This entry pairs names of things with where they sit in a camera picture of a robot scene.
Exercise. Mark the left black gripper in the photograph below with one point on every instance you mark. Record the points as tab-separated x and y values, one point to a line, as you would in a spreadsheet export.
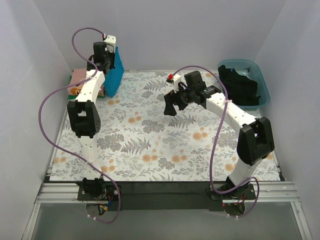
106	65

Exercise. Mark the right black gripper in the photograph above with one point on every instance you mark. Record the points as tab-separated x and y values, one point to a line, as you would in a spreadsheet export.
175	97

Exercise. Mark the blue t shirt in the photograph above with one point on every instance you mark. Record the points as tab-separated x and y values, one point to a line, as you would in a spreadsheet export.
114	76

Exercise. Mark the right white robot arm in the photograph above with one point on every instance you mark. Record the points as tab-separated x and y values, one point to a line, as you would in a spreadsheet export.
255	137

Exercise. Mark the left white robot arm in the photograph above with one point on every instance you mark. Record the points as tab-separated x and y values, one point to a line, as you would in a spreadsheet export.
84	118

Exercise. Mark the folded pink t shirt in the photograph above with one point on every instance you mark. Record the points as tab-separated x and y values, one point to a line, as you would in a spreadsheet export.
77	76

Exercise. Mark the floral table mat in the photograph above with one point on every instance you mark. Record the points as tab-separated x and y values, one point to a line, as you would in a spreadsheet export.
137	142

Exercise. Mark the black t shirt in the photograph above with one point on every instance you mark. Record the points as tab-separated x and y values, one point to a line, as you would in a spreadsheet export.
241	90

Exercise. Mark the teal plastic bin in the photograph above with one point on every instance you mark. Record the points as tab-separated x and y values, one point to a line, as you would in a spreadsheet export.
251	70

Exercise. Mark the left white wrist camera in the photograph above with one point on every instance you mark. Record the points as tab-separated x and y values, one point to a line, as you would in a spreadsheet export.
110	41

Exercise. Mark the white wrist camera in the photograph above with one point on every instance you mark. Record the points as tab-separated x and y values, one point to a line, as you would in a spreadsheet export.
110	41
176	81

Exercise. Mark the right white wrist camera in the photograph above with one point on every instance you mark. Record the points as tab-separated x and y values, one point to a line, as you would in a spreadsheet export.
176	81

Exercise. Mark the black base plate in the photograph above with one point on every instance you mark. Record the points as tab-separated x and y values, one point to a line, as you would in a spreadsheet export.
159	195

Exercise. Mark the aluminium frame rail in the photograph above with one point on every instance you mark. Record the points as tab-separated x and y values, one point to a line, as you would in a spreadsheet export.
275	214

